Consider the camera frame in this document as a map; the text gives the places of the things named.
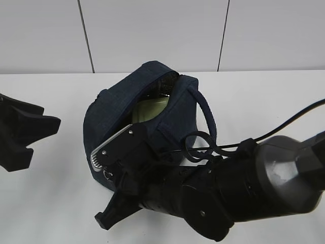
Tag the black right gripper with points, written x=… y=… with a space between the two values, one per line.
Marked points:
x=141 y=179

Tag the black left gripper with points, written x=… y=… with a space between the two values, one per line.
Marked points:
x=22 y=124

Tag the green lidded glass container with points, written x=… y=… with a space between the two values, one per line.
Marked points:
x=148 y=109

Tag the navy blue lunch bag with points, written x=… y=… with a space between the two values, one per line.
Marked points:
x=112 y=110

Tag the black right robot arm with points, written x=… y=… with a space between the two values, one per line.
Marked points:
x=278 y=177

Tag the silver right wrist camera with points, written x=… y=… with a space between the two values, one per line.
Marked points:
x=117 y=146

